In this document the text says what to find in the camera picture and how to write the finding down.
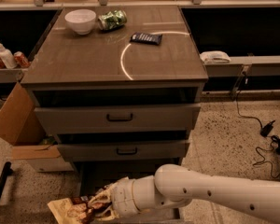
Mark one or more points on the open bottom drawer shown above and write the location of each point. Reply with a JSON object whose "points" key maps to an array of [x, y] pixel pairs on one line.
{"points": [[97, 174]]}

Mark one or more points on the brown chip bag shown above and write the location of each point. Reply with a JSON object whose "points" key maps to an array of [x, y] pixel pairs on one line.
{"points": [[74, 210]]}

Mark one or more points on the white pump bottle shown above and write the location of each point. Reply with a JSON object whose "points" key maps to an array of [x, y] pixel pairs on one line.
{"points": [[7, 57]]}

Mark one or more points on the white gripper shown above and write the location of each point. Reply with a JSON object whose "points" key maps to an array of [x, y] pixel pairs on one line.
{"points": [[122, 195]]}

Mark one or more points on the folded white cloth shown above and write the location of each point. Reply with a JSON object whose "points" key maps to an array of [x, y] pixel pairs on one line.
{"points": [[215, 56]]}

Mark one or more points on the cardboard box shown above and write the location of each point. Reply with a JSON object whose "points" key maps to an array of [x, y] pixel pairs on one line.
{"points": [[20, 127]]}

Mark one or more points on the white ceramic bowl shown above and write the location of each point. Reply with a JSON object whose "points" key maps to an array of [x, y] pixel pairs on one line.
{"points": [[81, 21]]}

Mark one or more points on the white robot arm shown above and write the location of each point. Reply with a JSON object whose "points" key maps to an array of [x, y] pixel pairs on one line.
{"points": [[174, 186]]}

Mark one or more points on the dark blue snack bar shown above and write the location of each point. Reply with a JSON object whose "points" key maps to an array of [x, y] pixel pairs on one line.
{"points": [[146, 38]]}

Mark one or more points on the middle drawer with handle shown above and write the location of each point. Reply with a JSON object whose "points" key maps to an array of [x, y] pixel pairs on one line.
{"points": [[131, 151]]}

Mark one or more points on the grey drawer cabinet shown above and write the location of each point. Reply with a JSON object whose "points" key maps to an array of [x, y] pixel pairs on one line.
{"points": [[107, 69]]}

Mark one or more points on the drawer with handle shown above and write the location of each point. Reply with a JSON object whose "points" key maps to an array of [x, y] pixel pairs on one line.
{"points": [[118, 119], [131, 151]]}

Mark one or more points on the top drawer with handle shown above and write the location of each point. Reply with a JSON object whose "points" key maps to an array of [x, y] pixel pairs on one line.
{"points": [[118, 119]]}

